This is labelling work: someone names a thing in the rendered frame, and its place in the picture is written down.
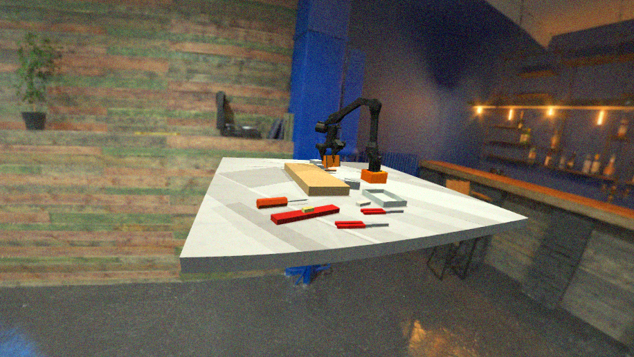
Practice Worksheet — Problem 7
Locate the red-handled awl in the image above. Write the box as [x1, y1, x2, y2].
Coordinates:
[360, 208, 404, 214]
[335, 221, 389, 229]

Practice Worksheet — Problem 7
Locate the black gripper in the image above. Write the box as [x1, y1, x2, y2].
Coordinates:
[315, 135, 341, 161]

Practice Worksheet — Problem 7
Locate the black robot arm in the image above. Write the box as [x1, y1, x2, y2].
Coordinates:
[315, 98, 382, 172]

